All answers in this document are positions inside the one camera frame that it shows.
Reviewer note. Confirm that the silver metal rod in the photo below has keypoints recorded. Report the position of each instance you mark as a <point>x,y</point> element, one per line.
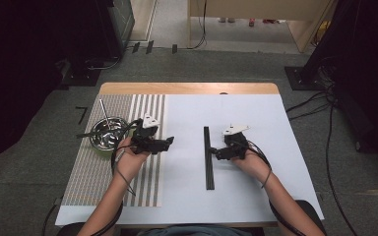
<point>104,111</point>

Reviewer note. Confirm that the pale shoe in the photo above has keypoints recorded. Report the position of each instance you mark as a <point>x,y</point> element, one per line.
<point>222,20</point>
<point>231,20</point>

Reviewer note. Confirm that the person's left hand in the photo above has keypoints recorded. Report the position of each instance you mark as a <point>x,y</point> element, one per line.
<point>129,164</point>

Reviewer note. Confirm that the black curtain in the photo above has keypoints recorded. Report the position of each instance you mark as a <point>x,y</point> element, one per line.
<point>374,49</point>
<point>13,49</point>

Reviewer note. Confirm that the black stand leg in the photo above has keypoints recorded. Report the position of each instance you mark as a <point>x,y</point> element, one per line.
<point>354,121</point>

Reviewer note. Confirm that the yellow object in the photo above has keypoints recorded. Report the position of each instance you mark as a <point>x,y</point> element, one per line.
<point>323,29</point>

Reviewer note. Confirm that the person's grey-blue clothing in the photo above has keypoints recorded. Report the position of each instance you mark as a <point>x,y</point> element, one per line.
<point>193,231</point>

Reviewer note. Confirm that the striped woven placemat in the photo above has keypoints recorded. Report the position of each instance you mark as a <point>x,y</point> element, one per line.
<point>85,177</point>

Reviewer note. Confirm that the black chair armrest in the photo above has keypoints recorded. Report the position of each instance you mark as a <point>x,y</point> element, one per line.
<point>69,230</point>
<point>313,211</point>

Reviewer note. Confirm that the small red object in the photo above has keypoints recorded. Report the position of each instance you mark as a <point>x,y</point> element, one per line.
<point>270,21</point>
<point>251,22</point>

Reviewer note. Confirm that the black stand base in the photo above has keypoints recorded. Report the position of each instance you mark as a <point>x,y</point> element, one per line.
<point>297,80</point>
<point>82,77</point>

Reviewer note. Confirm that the wooden desk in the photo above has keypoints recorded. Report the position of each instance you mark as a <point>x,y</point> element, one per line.
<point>259,8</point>

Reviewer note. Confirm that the stainless steel bowl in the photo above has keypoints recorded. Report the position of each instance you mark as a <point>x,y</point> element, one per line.
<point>103,142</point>

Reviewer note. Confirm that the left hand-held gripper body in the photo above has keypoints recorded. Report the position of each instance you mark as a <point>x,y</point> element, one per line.
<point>146,141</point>

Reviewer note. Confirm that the person's right hand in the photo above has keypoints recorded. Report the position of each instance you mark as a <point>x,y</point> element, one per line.
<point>254,165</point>

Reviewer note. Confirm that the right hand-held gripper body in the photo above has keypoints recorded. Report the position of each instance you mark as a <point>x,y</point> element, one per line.
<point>236,147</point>

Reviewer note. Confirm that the dark monitor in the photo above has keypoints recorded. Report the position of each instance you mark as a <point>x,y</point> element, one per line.
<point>124,19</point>

